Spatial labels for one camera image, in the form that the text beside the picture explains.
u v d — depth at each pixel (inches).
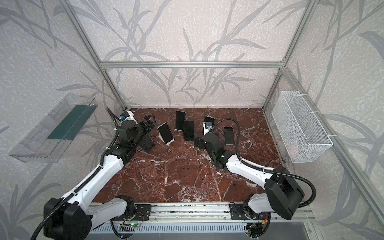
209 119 38.0
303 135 24.2
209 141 24.1
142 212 28.5
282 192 16.4
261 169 18.3
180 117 39.3
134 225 27.7
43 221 14.1
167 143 38.8
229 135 41.0
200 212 29.6
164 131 35.9
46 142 25.1
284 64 36.9
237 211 29.0
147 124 27.7
